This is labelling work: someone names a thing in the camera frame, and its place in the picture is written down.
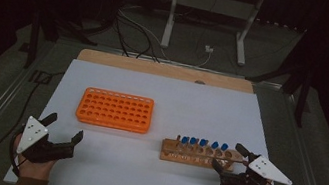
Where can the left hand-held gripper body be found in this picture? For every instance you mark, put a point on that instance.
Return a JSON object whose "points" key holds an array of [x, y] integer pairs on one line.
{"points": [[33, 133]]}

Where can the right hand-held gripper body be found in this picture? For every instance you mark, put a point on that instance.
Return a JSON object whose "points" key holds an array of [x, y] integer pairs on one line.
{"points": [[266, 170]]}

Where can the wooden tube rack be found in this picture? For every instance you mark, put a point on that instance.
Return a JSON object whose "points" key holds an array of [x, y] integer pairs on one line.
{"points": [[188, 159]]}

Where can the orange plastic tube rack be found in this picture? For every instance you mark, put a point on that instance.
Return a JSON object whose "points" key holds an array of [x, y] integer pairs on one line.
{"points": [[114, 110]]}

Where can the person's left hand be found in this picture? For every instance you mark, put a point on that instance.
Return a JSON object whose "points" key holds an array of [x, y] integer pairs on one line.
{"points": [[34, 170]]}

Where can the white table mat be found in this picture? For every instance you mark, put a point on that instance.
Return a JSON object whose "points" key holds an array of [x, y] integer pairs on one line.
{"points": [[183, 109]]}

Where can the black tripod stand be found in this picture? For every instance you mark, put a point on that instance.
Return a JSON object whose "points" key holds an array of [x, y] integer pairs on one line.
{"points": [[301, 102], [33, 40]]}

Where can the white plug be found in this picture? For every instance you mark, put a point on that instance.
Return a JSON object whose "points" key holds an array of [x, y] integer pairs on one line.
{"points": [[209, 49]]}

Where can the grey metal stand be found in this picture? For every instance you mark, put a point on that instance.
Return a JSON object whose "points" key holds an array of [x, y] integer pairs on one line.
{"points": [[214, 4]]}

